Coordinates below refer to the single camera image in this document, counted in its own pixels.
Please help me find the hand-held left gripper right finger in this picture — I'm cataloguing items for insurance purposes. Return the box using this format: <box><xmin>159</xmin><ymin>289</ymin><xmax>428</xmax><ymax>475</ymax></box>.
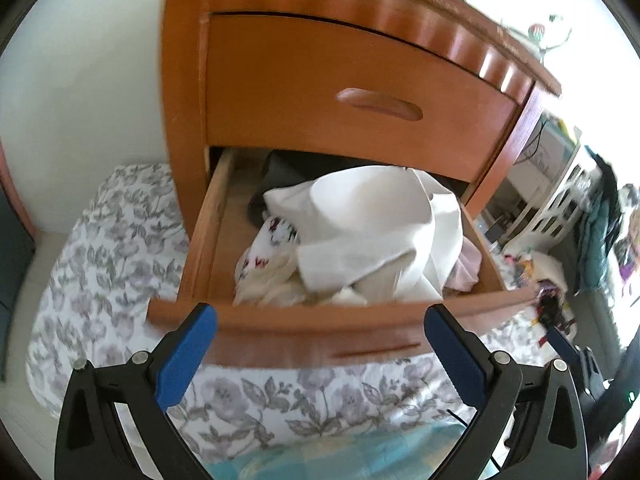
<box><xmin>423</xmin><ymin>304</ymin><xmax>588</xmax><ymax>480</ymax></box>

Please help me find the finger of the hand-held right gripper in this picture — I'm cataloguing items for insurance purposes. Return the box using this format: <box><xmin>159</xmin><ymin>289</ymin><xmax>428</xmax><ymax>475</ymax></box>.
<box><xmin>547</xmin><ymin>327</ymin><xmax>608</xmax><ymax>401</ymax></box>

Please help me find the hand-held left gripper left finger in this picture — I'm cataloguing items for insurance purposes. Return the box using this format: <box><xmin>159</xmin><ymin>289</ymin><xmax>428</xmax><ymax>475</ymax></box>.
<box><xmin>55</xmin><ymin>304</ymin><xmax>218</xmax><ymax>480</ymax></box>

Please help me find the pink garment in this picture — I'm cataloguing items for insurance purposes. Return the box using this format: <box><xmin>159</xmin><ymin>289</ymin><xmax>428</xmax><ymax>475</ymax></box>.
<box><xmin>442</xmin><ymin>237</ymin><xmax>483</xmax><ymax>293</ymax></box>

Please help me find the wooden drawer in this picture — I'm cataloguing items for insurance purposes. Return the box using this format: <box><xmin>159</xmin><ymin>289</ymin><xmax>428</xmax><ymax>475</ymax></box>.
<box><xmin>202</xmin><ymin>12</ymin><xmax>531</xmax><ymax>186</ymax></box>
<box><xmin>147</xmin><ymin>147</ymin><xmax>543</xmax><ymax>366</ymax></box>

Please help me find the white red printed garment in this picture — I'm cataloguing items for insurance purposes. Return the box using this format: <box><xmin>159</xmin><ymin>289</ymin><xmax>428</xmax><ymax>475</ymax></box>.
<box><xmin>234</xmin><ymin>215</ymin><xmax>306</xmax><ymax>306</ymax></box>

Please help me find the plain white cloth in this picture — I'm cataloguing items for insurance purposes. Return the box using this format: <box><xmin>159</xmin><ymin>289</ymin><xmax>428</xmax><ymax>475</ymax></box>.
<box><xmin>263</xmin><ymin>165</ymin><xmax>463</xmax><ymax>306</ymax></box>

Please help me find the black fuzzy toy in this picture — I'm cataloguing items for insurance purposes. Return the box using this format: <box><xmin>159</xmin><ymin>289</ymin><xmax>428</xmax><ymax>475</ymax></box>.
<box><xmin>537</xmin><ymin>295</ymin><xmax>576</xmax><ymax>333</ymax></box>

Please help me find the pile of small toys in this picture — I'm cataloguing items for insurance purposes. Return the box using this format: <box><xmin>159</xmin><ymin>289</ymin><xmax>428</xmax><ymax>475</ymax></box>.
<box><xmin>502</xmin><ymin>252</ymin><xmax>576</xmax><ymax>346</ymax></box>

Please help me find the teal jacket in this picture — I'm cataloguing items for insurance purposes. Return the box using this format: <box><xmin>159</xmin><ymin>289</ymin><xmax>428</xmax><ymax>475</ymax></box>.
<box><xmin>572</xmin><ymin>145</ymin><xmax>626</xmax><ymax>296</ymax></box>

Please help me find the grey floral blanket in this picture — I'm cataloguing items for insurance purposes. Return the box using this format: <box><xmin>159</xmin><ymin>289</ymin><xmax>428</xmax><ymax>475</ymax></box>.
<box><xmin>25</xmin><ymin>162</ymin><xmax>551</xmax><ymax>466</ymax></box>

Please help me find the white laundry basket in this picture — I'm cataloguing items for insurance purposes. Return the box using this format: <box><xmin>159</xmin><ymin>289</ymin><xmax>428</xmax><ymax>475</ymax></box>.
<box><xmin>505</xmin><ymin>127</ymin><xmax>606</xmax><ymax>256</ymax></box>

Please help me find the light blue checked cloth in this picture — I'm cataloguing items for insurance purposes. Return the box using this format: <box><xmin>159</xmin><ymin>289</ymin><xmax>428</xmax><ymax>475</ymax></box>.
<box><xmin>207</xmin><ymin>422</ymin><xmax>501</xmax><ymax>480</ymax></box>

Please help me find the dark blue panel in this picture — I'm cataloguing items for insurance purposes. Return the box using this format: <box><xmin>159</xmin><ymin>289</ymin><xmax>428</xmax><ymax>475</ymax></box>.
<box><xmin>0</xmin><ymin>185</ymin><xmax>36</xmax><ymax>381</ymax></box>

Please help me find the pale picture board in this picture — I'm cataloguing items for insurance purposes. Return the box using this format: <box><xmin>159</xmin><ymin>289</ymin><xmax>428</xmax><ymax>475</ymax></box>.
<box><xmin>520</xmin><ymin>120</ymin><xmax>576</xmax><ymax>176</ymax></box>

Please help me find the dark garment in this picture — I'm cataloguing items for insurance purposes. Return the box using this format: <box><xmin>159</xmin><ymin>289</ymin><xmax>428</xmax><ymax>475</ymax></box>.
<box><xmin>248</xmin><ymin>152</ymin><xmax>361</xmax><ymax>228</ymax></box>

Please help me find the wooden nightstand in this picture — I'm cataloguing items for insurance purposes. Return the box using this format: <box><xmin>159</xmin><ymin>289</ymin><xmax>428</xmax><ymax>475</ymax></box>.
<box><xmin>152</xmin><ymin>0</ymin><xmax>563</xmax><ymax>311</ymax></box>

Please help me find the closed wooden drawer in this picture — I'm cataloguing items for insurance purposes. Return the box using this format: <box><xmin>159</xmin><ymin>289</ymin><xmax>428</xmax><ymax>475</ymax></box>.
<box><xmin>202</xmin><ymin>12</ymin><xmax>531</xmax><ymax>186</ymax></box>

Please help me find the clear glass ornament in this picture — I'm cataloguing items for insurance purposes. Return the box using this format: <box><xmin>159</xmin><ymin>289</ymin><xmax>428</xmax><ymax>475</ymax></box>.
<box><xmin>520</xmin><ymin>15</ymin><xmax>573</xmax><ymax>61</ymax></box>

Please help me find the brown wooden frame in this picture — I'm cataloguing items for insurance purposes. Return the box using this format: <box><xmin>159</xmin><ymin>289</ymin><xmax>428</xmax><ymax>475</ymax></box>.
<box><xmin>0</xmin><ymin>145</ymin><xmax>36</xmax><ymax>238</ymax></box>

